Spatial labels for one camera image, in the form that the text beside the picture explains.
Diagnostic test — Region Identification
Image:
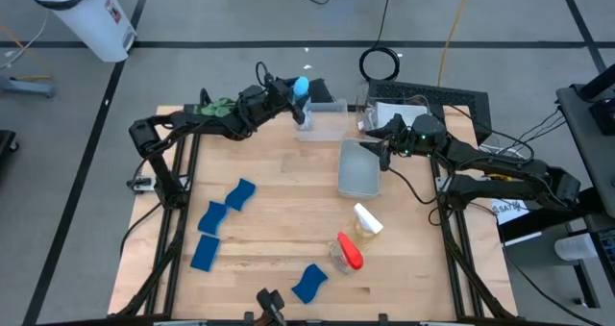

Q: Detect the yellow floor cable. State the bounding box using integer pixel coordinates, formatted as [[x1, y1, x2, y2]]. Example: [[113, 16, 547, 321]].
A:
[[435, 0, 475, 88]]

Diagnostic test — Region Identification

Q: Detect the green plant in white pot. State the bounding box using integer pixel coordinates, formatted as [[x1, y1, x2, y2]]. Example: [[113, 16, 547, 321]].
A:
[[199, 96, 239, 120]]

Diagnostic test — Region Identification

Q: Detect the grey stand base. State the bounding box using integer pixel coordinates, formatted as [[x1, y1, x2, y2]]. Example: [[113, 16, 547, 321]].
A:
[[0, 73, 58, 100]]

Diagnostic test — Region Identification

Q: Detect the white trash can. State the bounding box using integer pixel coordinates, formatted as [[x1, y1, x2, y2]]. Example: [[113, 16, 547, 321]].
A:
[[29, 0, 138, 63]]

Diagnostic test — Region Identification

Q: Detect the black metal table frame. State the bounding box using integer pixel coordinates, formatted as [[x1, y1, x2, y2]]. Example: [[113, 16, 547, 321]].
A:
[[114, 102, 518, 323]]

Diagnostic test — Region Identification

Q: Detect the white paper sign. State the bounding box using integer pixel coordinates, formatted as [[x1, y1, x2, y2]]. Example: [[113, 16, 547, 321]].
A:
[[489, 196, 530, 227]]

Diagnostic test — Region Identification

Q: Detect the rectangular blue sponge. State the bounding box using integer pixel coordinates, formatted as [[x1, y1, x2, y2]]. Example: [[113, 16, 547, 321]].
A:
[[189, 234, 222, 273]]

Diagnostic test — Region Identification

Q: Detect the wavy blue sponge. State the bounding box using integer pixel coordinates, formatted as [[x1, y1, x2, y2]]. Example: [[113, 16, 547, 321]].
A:
[[224, 177, 258, 213], [197, 200, 231, 237], [290, 263, 330, 305]]

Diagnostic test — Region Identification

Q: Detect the large clear plastic bin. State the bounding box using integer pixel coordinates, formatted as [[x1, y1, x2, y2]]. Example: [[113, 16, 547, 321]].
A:
[[357, 93, 434, 141]]

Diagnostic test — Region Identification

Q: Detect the grey plastic bin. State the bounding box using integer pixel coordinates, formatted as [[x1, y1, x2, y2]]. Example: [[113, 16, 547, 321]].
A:
[[336, 137, 381, 200]]

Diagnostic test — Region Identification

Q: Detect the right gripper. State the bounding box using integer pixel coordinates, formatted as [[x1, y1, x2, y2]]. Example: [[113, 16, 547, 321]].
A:
[[358, 113, 419, 172]]

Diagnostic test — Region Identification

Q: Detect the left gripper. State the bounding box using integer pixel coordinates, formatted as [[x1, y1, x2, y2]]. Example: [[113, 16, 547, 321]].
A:
[[262, 73, 308, 127]]

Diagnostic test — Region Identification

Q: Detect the white cylinder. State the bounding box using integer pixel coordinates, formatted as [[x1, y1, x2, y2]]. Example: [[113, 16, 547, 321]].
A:
[[553, 233, 600, 263]]

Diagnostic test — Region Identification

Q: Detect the black handheld object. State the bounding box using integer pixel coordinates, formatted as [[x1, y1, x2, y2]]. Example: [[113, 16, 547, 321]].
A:
[[256, 288, 288, 326]]

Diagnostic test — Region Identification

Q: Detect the white floor cable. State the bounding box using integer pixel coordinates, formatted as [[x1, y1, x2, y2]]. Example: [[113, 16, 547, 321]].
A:
[[0, 9, 50, 71]]

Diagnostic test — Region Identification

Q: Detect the grey waffle towel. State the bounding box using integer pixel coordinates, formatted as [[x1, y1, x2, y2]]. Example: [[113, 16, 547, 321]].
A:
[[373, 101, 430, 129]]

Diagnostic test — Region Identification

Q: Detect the black perforated panel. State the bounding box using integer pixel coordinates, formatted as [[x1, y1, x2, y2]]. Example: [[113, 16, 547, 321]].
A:
[[367, 79, 494, 144]]

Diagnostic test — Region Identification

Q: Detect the air freshener can blue cap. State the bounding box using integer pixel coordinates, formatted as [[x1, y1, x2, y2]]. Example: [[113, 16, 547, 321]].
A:
[[291, 75, 313, 130]]

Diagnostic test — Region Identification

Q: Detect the spray bottle white nozzle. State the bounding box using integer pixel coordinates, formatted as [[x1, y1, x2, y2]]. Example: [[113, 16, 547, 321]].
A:
[[350, 202, 385, 243]]

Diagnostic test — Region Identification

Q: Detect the coiled black floor cable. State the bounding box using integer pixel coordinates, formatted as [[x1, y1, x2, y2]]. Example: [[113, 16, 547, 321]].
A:
[[357, 0, 402, 83]]

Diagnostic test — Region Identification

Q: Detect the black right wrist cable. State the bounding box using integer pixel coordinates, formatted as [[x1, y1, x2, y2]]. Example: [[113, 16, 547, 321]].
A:
[[386, 166, 443, 206]]

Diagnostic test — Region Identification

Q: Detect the black triangular panel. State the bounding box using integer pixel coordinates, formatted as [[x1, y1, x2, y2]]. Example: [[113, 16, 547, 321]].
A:
[[287, 77, 336, 105]]

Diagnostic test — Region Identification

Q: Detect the small frosted plastic bin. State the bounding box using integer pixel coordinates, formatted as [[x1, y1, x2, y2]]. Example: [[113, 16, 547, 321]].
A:
[[294, 98, 349, 143]]

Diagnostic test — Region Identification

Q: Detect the Windex bottle red nozzle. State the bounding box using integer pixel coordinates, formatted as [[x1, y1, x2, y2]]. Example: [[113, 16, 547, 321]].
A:
[[328, 230, 365, 275]]

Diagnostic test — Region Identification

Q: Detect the black left arm base cable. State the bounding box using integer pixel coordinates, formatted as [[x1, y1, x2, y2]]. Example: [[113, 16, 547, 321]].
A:
[[118, 201, 162, 258]]

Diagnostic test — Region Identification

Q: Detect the dark grey equipment cart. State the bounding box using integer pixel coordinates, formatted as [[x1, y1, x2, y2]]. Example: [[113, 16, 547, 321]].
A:
[[497, 63, 615, 313]]

